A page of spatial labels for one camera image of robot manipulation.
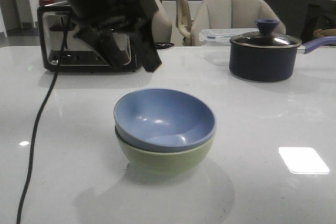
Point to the beige armchair right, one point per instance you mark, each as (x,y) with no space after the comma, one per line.
(228,14)

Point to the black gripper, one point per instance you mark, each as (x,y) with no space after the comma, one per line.
(97,18)

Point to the cream plastic chair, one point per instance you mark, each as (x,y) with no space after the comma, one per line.
(184,21)

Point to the beige armchair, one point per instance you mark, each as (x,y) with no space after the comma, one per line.
(228,14)
(161,27)

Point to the blue bowl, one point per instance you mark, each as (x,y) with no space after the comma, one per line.
(163,120)

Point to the black silver four-slot toaster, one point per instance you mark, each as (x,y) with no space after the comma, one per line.
(57,31)

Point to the clear plastic food container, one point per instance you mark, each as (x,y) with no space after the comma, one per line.
(214,37)

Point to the beige armchair left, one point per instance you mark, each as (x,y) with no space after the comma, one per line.
(161,27)

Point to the dark blue saucepan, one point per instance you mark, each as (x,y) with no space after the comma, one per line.
(269,60)

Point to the glass pot lid blue knob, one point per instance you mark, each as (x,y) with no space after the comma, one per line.
(266,37)

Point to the green bowl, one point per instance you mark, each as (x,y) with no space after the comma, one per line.
(165,163)

